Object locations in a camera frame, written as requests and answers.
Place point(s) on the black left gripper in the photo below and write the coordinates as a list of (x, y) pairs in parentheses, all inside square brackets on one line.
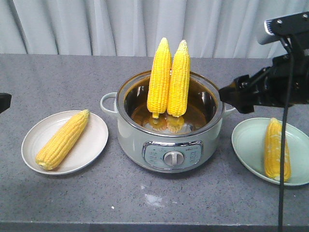
[(5, 101)]

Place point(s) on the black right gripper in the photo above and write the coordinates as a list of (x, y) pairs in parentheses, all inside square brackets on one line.
[(286, 81)]

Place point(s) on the corn cob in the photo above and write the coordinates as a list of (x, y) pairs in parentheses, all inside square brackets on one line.
[(58, 147), (179, 81), (158, 92), (272, 149)]

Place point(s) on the light green plate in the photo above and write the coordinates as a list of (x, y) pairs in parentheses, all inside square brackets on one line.
[(248, 143)]

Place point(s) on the white pleated curtain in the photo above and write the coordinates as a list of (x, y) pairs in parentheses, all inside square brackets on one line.
[(212, 28)]

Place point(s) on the green electric cooking pot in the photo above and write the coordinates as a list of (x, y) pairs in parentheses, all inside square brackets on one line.
[(168, 144)]

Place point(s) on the beige plate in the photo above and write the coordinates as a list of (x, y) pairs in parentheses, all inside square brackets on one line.
[(87, 148)]

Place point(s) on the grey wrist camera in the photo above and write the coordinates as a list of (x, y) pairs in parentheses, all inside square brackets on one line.
[(272, 30)]

